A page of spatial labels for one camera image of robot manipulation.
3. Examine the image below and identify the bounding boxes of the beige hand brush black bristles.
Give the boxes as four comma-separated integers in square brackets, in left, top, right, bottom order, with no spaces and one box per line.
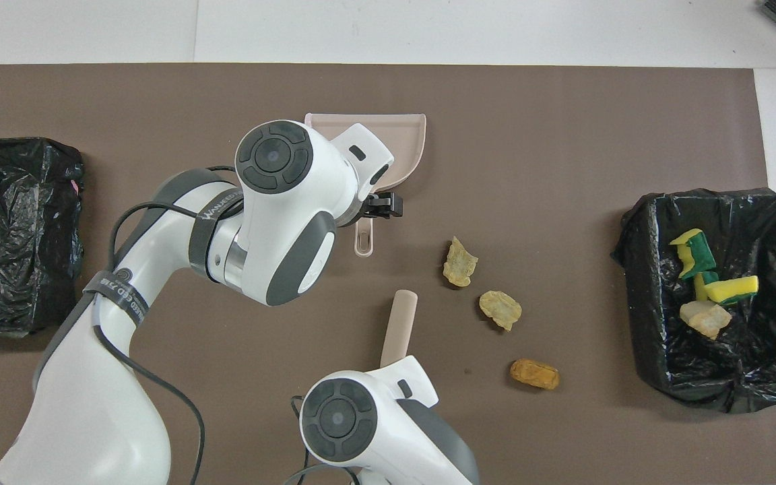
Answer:
[380,290,419,368]

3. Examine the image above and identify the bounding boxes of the bin with black plastic liner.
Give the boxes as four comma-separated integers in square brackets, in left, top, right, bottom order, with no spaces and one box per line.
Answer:
[0,137,86,337]
[610,188,776,414]

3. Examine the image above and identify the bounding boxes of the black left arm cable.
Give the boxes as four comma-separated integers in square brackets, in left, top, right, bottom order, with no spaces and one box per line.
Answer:
[95,165,240,485]

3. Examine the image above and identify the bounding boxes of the pale yellow scrap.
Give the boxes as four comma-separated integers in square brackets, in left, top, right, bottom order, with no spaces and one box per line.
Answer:
[443,236,479,288]
[479,290,523,332]

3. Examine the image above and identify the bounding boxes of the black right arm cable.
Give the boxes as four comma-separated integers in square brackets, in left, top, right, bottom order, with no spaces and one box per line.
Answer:
[284,394,362,485]

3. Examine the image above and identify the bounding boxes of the striped orange bread toy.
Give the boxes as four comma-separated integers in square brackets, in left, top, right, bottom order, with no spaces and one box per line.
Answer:
[680,300,733,340]

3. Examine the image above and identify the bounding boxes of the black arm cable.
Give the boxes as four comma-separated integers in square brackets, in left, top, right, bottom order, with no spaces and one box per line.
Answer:
[95,165,240,485]
[284,394,362,485]

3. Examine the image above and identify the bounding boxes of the yellow green sponge piece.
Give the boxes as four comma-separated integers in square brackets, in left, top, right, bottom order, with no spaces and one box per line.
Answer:
[692,269,720,304]
[670,228,717,280]
[706,275,761,305]

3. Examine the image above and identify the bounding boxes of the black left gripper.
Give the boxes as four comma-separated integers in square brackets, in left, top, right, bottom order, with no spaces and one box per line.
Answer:
[360,191,404,222]

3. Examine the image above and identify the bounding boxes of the brown table mat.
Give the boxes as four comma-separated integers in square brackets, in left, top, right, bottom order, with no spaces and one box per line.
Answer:
[0,64,776,485]

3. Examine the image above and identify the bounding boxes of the orange brown scrap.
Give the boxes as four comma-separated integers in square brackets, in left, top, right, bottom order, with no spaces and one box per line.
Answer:
[510,358,560,391]

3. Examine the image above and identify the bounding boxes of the beige plastic dustpan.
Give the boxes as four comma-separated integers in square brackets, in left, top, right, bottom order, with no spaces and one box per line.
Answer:
[304,112,427,257]

